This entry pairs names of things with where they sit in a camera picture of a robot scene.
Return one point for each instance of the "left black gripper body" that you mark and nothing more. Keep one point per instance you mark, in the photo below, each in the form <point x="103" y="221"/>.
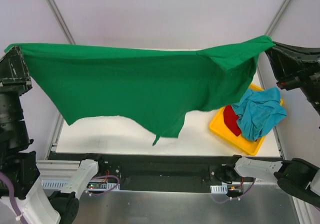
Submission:
<point x="15" y="84"/>

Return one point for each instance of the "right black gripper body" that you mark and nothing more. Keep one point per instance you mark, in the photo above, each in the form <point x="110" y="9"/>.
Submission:
<point x="292" y="81"/>

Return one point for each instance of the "green t shirt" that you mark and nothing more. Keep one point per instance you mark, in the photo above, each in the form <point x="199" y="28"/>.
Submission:
<point x="154" y="88"/>

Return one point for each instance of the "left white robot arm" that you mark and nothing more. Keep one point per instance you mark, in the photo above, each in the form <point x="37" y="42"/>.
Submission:
<point x="21" y="185"/>

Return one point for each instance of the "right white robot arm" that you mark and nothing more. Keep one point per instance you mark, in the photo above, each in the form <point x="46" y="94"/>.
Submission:
<point x="296" y="177"/>

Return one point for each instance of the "teal t shirt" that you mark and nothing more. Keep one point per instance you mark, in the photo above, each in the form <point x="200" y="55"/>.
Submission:
<point x="259" y="112"/>

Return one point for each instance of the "yellow plastic tray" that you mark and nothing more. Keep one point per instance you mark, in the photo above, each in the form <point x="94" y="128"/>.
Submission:
<point x="218" y="127"/>

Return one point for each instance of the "red t shirt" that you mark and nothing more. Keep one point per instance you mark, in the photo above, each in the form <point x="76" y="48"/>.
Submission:
<point x="230" y="120"/>

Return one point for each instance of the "right aluminium frame post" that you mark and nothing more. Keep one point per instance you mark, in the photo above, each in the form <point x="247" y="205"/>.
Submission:
<point x="278" y="17"/>

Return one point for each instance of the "aluminium frame post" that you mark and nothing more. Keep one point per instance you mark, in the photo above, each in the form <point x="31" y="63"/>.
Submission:
<point x="61" y="21"/>
<point x="278" y="17"/>

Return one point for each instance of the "left aluminium frame post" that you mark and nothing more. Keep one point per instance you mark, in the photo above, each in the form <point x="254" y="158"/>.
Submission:
<point x="61" y="21"/>

